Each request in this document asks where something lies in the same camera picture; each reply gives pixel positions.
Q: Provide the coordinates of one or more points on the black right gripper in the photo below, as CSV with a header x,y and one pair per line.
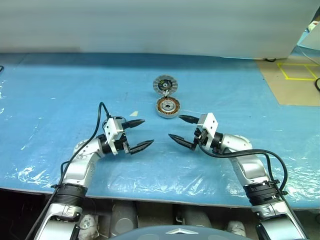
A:
x,y
200,137

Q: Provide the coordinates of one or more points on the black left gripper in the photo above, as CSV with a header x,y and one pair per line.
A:
x,y
125,146

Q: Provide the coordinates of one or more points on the silver motor stator base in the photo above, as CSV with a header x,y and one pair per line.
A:
x,y
162,114

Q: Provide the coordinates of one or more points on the silver finned motor cover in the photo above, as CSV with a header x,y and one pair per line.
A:
x,y
173,86

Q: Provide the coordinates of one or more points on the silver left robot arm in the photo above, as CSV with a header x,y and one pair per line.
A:
x,y
75,172

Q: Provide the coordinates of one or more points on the small beige tape piece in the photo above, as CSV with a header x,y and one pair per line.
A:
x,y
134,113

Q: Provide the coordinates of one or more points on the grey robot leg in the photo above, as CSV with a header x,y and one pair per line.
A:
x,y
195,216
123,217

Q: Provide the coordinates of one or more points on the blue plastic table cover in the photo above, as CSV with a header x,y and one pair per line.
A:
x,y
50,100

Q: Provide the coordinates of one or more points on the brown cardboard sheet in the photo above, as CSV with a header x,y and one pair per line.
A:
x,y
275,87

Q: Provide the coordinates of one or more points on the grey robot torso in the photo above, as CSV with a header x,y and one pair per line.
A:
x,y
162,235

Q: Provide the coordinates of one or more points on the white robot foot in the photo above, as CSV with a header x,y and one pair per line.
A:
x,y
88,225
236,228

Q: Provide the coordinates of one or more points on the black backdrop board foot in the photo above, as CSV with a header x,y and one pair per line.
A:
x,y
270,60

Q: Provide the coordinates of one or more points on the white foam backdrop board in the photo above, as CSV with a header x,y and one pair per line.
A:
x,y
150,25

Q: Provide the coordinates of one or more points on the white power adapter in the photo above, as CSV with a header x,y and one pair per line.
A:
x,y
314,25

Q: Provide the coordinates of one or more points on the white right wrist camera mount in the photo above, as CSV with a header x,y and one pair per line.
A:
x,y
210,123

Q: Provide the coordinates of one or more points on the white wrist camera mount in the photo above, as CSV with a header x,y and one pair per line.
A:
x,y
210,123
111,132

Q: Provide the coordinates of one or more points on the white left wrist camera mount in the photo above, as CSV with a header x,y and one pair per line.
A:
x,y
111,132

